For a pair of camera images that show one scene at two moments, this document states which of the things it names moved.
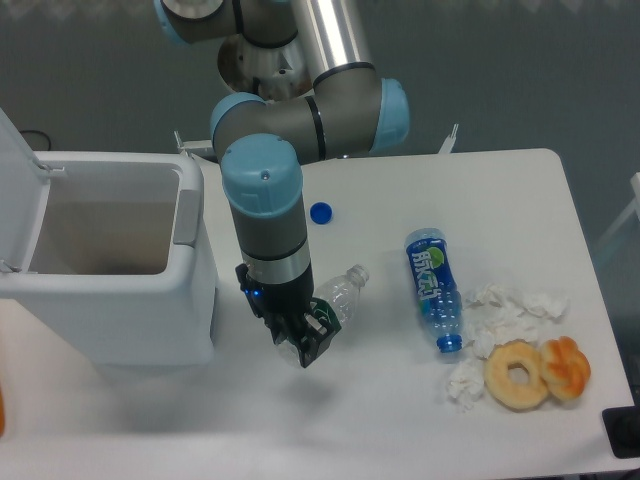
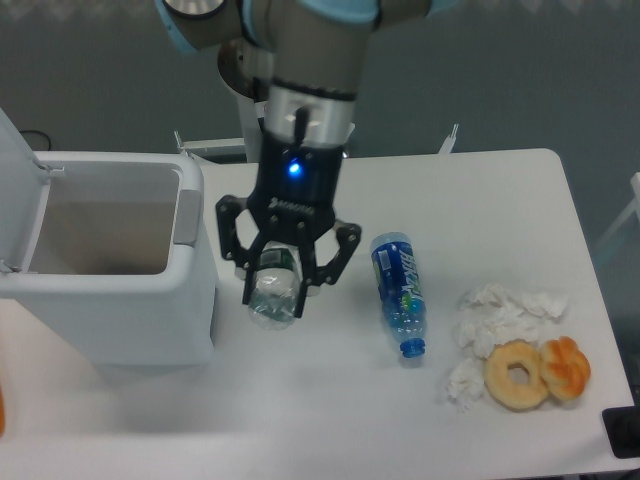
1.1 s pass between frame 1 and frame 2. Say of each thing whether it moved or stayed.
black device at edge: stayed
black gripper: moved
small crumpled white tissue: stayed
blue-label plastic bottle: moved
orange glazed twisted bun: stayed
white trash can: stayed
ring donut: stayed
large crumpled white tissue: stayed
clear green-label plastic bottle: moved
